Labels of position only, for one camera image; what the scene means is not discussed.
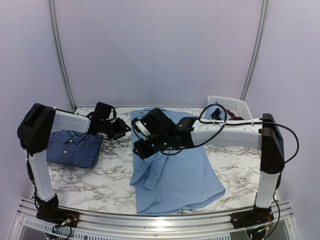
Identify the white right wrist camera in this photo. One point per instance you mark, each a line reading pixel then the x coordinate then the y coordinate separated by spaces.
pixel 140 127

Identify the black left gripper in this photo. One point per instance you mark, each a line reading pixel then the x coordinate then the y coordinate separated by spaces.
pixel 121 129

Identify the aluminium corner post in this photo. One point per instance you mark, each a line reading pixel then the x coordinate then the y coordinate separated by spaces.
pixel 262 23
pixel 59 54

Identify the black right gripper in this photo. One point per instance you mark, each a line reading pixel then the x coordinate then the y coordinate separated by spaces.
pixel 143 152

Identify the light blue long sleeve shirt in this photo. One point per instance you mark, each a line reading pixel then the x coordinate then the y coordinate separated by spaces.
pixel 167 184

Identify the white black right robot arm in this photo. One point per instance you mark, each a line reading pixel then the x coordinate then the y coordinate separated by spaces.
pixel 261 134

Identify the navy checked folded shirt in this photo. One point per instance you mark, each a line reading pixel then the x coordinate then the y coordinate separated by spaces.
pixel 74 148

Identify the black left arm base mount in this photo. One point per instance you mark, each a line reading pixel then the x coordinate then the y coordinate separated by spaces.
pixel 50 211

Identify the aluminium front frame rail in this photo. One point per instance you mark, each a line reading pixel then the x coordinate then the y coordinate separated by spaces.
pixel 110 226

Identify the white plastic laundry basket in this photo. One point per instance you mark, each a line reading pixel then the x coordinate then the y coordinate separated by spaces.
pixel 236 106

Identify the aluminium corner post right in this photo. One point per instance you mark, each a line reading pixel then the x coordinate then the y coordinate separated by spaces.
pixel 262 23

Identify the red black plaid shirt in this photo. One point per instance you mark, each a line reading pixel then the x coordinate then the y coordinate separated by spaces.
pixel 232 117

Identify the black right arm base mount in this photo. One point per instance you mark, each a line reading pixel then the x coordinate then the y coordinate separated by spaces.
pixel 250 218

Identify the aluminium corner post left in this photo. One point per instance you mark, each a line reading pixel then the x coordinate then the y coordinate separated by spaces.
pixel 59 54

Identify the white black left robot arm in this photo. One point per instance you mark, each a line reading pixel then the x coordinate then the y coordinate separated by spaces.
pixel 40 121

